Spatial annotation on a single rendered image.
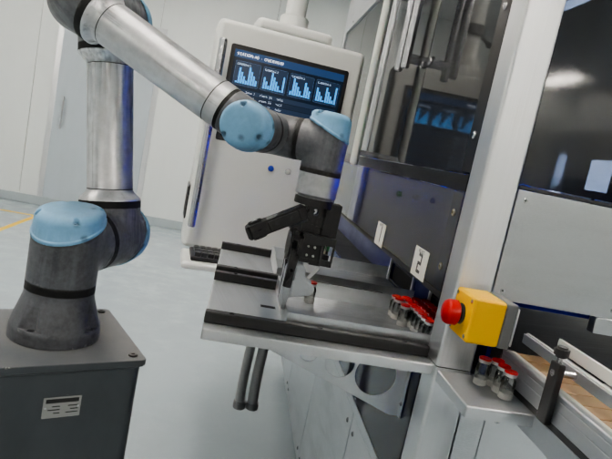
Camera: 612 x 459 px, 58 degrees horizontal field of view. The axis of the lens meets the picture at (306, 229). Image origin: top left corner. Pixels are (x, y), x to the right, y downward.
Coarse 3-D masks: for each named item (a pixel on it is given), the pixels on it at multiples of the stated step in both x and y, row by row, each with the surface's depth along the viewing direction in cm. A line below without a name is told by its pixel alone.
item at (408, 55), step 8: (416, 0) 129; (416, 8) 129; (416, 16) 129; (416, 24) 129; (408, 32) 130; (416, 32) 130; (408, 40) 130; (408, 48) 130; (408, 56) 130; (416, 56) 131; (424, 56) 131; (432, 56) 131; (408, 64) 131
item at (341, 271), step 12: (276, 252) 156; (276, 264) 134; (336, 264) 158; (348, 264) 158; (360, 264) 159; (372, 264) 159; (324, 276) 132; (336, 276) 149; (348, 276) 152; (360, 276) 155; (372, 276) 159; (384, 276) 160; (360, 288) 133; (372, 288) 133; (384, 288) 134; (396, 288) 134
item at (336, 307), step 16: (320, 288) 123; (336, 288) 124; (352, 288) 125; (288, 304) 113; (304, 304) 116; (320, 304) 118; (336, 304) 121; (352, 304) 123; (368, 304) 125; (384, 304) 126; (288, 320) 97; (304, 320) 97; (320, 320) 98; (336, 320) 98; (352, 320) 112; (368, 320) 114; (384, 320) 116; (384, 336) 99; (400, 336) 100; (416, 336) 100
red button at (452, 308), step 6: (450, 300) 86; (456, 300) 87; (444, 306) 86; (450, 306) 85; (456, 306) 85; (444, 312) 86; (450, 312) 85; (456, 312) 85; (444, 318) 86; (450, 318) 85; (456, 318) 85
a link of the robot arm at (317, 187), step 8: (304, 176) 97; (312, 176) 96; (320, 176) 96; (296, 184) 99; (304, 184) 97; (312, 184) 96; (320, 184) 96; (328, 184) 96; (336, 184) 98; (304, 192) 97; (312, 192) 96; (320, 192) 96; (328, 192) 97; (336, 192) 99; (328, 200) 98
